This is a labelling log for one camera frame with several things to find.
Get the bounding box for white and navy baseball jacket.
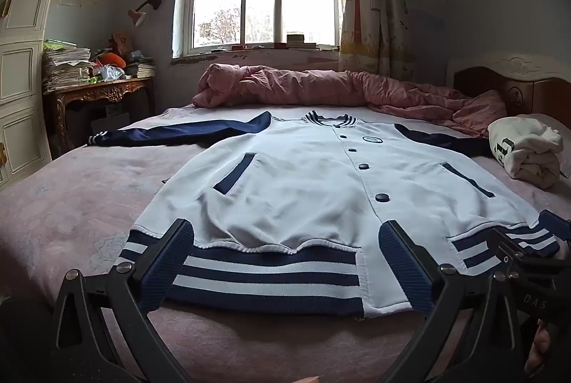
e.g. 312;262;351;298
87;110;565;319

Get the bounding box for books on windowsill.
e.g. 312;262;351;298
285;34;318;50

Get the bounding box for pink checked quilt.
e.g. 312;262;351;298
193;62;509;138

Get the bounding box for person's right hand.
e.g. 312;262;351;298
525;317;555;371

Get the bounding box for pale pillow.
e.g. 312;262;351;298
517;112;571;181

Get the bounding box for stack of books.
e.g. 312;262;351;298
125;57;157;79

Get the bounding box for bed with pink sheet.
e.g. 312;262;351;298
0;104;571;383

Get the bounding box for folded cream printed sweatshirt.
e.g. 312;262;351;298
487;115;565;190

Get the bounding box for carved wooden headboard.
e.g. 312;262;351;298
446;52;571;129

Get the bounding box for cream drawer cabinet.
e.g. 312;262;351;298
0;0;56;187

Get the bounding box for stack of papers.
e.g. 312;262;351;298
42;39;94;91

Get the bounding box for cardboard box under table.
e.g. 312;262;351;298
91;104;132;134

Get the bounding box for carved wooden side table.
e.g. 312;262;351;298
42;77;157;161

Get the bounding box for pink wall lamp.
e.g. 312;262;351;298
127;0;161;27

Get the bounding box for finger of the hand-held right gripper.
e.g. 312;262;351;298
539;209;571;243
486;227;538;273

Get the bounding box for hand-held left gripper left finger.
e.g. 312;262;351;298
49;218;197;383

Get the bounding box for brown paper bag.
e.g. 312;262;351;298
111;32;132;56

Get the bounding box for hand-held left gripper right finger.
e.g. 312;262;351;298
377;220;522;383

